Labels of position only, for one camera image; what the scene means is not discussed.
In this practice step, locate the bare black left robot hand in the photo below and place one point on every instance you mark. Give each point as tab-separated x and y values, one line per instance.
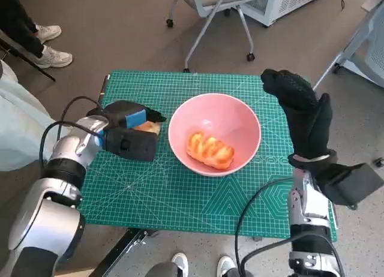
126	115

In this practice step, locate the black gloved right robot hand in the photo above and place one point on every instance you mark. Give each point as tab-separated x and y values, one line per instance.
306	121

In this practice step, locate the round toy bread bun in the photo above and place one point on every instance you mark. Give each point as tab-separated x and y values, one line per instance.
148	127

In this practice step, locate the pink bowl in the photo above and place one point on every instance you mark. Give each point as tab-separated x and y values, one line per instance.
216	115

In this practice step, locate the long striped toy bread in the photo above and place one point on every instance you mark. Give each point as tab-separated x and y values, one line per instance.
210	151

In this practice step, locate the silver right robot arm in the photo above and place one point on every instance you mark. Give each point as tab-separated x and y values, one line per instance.
309	205

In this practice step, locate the black caster wheel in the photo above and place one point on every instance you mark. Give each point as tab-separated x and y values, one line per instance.
379	163

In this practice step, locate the black slanted bar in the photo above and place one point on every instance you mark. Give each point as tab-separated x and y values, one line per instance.
45	74

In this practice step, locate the green cutting mat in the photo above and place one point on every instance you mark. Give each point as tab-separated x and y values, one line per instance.
168	196

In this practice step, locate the person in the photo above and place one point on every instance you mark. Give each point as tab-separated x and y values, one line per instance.
18	19
21	118

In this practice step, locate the white perforated cabinet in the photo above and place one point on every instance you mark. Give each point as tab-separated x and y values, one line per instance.
288	2

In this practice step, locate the black metal table brace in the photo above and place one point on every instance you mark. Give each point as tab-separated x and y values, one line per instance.
126	247

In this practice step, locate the grey office chair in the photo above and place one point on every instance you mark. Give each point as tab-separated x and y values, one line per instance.
204	5

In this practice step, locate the white shoe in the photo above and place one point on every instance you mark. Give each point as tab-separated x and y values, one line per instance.
225	265
180	263

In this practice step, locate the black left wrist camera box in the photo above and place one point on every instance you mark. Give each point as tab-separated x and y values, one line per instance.
129	145

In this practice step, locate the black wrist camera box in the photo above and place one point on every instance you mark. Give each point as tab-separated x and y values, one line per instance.
351	184
129	145

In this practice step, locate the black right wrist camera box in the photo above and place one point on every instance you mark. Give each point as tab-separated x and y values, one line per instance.
351	184

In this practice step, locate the white frame cart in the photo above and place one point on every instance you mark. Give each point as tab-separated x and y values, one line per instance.
369	49

